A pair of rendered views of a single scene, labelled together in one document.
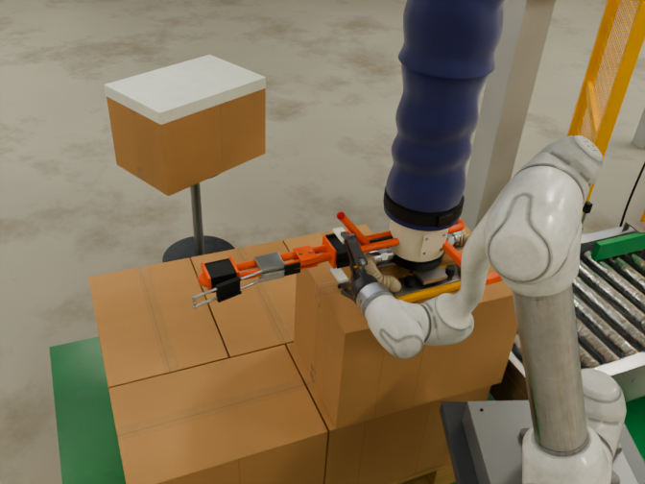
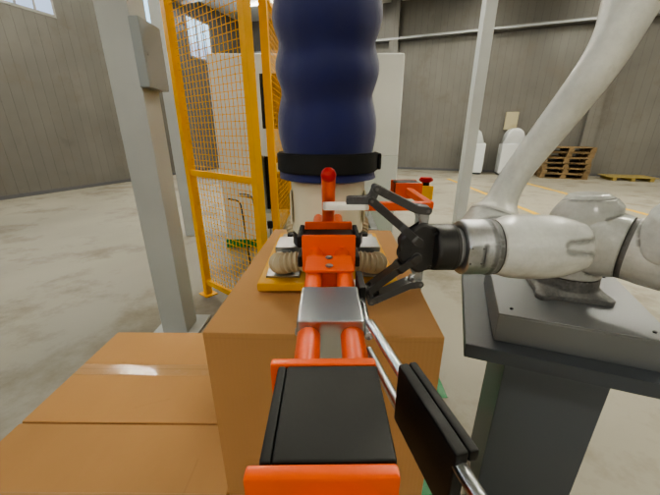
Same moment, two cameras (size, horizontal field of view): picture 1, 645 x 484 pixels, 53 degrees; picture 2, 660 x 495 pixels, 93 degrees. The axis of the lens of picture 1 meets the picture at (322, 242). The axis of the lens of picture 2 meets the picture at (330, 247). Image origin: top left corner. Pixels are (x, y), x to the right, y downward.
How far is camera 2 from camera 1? 1.59 m
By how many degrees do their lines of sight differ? 59
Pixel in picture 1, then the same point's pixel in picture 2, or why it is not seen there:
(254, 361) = not seen: outside the picture
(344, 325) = (423, 333)
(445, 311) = (513, 208)
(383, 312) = (543, 225)
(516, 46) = (151, 136)
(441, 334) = not seen: hidden behind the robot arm
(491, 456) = (578, 321)
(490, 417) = (520, 306)
